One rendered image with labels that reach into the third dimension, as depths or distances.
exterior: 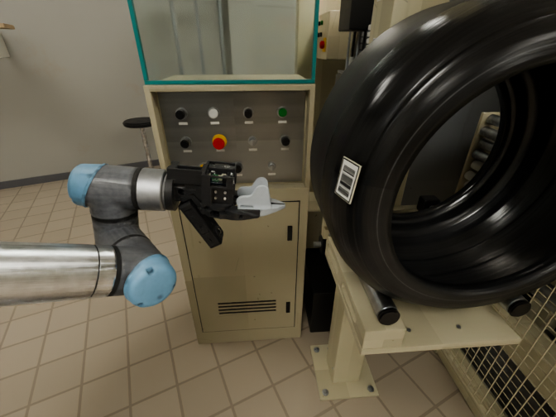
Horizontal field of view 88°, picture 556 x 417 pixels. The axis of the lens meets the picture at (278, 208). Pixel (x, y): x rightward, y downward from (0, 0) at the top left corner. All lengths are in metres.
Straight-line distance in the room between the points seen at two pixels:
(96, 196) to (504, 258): 0.84
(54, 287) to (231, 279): 0.99
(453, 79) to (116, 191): 0.51
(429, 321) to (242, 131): 0.82
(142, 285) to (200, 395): 1.17
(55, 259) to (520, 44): 0.61
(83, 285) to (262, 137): 0.80
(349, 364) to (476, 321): 0.74
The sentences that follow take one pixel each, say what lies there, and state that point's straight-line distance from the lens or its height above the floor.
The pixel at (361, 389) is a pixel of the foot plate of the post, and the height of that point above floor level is 0.01.
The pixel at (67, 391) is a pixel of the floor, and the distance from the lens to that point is 1.83.
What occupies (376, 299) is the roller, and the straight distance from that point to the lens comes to 0.66.
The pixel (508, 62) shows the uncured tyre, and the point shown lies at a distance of 0.47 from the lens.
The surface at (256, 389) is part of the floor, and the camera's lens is 1.57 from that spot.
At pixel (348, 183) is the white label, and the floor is 1.20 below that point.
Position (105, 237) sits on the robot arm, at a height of 1.09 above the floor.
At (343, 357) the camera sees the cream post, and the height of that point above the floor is 0.20.
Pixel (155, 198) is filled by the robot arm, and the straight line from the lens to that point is 0.52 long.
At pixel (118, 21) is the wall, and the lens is 3.97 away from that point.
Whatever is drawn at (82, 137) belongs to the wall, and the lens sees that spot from 4.11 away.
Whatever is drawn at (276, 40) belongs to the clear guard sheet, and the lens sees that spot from 1.03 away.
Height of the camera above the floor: 1.37
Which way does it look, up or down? 29 degrees down
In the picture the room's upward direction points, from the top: straight up
